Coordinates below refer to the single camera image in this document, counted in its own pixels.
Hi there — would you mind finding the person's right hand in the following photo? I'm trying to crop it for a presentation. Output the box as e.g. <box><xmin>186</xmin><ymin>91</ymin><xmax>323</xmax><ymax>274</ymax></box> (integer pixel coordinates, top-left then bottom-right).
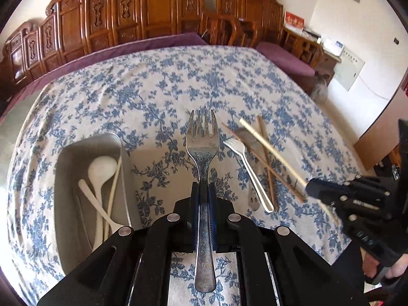
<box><xmin>362</xmin><ymin>250</ymin><xmax>408</xmax><ymax>281</ymax></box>

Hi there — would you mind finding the white plastic fork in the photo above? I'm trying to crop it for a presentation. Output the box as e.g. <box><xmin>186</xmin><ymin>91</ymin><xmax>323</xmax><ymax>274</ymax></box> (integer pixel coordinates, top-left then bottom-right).
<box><xmin>223</xmin><ymin>138</ymin><xmax>275</xmax><ymax>213</ymax></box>

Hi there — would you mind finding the grey metal tin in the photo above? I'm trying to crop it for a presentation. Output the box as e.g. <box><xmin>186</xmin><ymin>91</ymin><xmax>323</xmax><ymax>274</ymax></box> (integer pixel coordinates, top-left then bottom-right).
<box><xmin>54</xmin><ymin>134</ymin><xmax>141</xmax><ymax>278</ymax></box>

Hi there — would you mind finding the white plastic spoon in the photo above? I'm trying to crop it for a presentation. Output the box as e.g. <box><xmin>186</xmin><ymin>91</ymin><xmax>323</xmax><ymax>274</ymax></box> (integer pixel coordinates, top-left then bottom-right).
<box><xmin>78</xmin><ymin>180</ymin><xmax>119</xmax><ymax>227</ymax></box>

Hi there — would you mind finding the light bamboo chopstick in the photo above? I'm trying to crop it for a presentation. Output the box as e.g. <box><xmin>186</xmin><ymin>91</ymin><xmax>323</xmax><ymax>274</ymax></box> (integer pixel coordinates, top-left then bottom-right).
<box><xmin>240</xmin><ymin>119</ymin><xmax>339</xmax><ymax>224</ymax></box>

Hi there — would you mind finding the grey fluffy duster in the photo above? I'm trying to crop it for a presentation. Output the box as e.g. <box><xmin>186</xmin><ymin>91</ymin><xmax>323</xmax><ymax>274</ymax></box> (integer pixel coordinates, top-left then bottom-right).
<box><xmin>311</xmin><ymin>75</ymin><xmax>329</xmax><ymax>103</ymax></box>

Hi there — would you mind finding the blue floral tablecloth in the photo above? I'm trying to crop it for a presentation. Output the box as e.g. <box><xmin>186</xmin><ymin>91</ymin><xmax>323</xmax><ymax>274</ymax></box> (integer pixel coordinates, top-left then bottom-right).
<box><xmin>6</xmin><ymin>45</ymin><xmax>364</xmax><ymax>306</ymax></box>

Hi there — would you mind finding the purple armchair cushion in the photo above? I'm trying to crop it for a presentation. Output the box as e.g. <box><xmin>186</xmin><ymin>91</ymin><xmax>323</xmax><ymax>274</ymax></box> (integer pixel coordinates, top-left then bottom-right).
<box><xmin>257</xmin><ymin>41</ymin><xmax>316</xmax><ymax>77</ymax></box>

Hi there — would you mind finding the carved wooden sofa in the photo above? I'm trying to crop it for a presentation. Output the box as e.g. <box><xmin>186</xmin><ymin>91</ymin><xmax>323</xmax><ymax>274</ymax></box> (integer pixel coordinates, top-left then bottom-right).
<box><xmin>0</xmin><ymin>0</ymin><xmax>211</xmax><ymax>103</ymax></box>

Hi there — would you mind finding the white electric panel box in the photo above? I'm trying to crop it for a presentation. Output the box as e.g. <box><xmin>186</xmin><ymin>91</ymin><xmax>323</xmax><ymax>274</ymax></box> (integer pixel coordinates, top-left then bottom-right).
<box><xmin>333</xmin><ymin>46</ymin><xmax>365</xmax><ymax>91</ymax></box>

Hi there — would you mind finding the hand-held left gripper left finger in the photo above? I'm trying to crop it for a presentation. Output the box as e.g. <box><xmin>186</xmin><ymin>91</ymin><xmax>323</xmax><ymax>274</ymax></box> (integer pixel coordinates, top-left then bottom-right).
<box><xmin>36</xmin><ymin>182</ymin><xmax>201</xmax><ymax>306</ymax></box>

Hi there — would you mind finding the cream plastic chopstick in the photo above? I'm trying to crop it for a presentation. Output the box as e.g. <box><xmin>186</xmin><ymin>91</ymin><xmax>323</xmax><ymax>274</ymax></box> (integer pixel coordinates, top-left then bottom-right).
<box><xmin>105</xmin><ymin>156</ymin><xmax>123</xmax><ymax>243</ymax></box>

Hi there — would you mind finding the wooden side table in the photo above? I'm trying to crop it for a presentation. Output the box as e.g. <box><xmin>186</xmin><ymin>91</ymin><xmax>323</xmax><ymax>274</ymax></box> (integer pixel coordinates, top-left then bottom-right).
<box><xmin>315</xmin><ymin>38</ymin><xmax>343</xmax><ymax>75</ymax></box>

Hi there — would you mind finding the metal spoon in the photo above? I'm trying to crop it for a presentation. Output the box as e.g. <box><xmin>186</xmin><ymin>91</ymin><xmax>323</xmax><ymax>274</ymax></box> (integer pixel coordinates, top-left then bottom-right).
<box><xmin>235</xmin><ymin>127</ymin><xmax>261</xmax><ymax>211</ymax></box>

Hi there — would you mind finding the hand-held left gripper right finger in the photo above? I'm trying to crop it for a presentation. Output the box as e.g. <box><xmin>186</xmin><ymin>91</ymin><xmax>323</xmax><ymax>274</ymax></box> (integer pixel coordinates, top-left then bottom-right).
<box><xmin>207</xmin><ymin>182</ymin><xmax>370</xmax><ymax>306</ymax></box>

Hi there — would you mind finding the carved wooden armchair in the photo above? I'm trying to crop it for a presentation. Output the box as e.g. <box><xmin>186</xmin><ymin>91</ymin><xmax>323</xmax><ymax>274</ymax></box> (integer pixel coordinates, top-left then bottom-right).
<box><xmin>201</xmin><ymin>0</ymin><xmax>324</xmax><ymax>71</ymax></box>

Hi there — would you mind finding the metal fork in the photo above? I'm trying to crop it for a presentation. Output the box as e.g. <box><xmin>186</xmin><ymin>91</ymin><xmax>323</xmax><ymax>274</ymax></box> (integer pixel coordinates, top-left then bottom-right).
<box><xmin>184</xmin><ymin>109</ymin><xmax>220</xmax><ymax>294</ymax></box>

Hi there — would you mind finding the white desk phone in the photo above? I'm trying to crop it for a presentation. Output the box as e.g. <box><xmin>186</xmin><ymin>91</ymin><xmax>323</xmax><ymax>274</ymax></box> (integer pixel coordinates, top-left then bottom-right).
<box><xmin>323</xmin><ymin>38</ymin><xmax>345</xmax><ymax>55</ymax></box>

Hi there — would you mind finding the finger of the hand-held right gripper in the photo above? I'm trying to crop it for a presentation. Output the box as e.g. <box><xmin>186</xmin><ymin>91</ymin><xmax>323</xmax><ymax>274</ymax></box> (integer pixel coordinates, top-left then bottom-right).
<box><xmin>306</xmin><ymin>175</ymin><xmax>391</xmax><ymax>203</ymax></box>
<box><xmin>328</xmin><ymin>199</ymin><xmax>390</xmax><ymax>231</ymax></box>

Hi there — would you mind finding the brown wooden chopstick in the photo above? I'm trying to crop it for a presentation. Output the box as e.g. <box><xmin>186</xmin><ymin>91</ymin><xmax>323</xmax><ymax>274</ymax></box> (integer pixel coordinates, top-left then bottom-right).
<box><xmin>258</xmin><ymin>116</ymin><xmax>277</xmax><ymax>211</ymax></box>
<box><xmin>222</xmin><ymin>122</ymin><xmax>305</xmax><ymax>202</ymax></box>

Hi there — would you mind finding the white soup spoon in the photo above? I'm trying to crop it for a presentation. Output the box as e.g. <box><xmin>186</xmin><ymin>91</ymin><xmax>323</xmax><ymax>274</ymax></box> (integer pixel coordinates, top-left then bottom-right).
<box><xmin>87</xmin><ymin>156</ymin><xmax>118</xmax><ymax>251</ymax></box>

